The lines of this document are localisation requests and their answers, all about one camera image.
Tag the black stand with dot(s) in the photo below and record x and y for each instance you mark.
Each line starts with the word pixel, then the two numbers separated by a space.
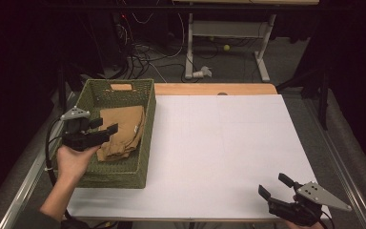
pixel 61 89
pixel 323 95

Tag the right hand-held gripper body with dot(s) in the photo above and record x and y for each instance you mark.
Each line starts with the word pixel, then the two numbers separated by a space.
pixel 322 195

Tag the white board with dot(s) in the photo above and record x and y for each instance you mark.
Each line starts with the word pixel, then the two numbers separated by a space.
pixel 235 152

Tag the yellow ball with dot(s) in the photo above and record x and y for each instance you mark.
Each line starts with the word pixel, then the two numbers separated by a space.
pixel 226 47

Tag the person's right hand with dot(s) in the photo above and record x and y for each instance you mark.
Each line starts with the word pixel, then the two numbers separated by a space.
pixel 301 226

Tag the wooden table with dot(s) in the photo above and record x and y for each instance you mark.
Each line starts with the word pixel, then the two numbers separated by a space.
pixel 187 89

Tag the white table frame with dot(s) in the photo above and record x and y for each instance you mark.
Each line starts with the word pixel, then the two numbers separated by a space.
pixel 189 47

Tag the person's left hand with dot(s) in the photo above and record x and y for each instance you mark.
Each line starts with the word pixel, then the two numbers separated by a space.
pixel 71 162

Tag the dark round table grommet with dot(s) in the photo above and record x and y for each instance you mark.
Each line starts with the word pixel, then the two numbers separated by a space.
pixel 222 93

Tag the grey metal rail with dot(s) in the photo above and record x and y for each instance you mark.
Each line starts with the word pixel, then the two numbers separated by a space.
pixel 28 178
pixel 340 159

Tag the tan pants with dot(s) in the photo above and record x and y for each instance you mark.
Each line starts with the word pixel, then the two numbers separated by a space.
pixel 124 127

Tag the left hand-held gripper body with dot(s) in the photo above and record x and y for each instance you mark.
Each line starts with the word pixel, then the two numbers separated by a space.
pixel 76 138

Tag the green woven basket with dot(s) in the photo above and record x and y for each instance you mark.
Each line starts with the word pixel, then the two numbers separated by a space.
pixel 114 178

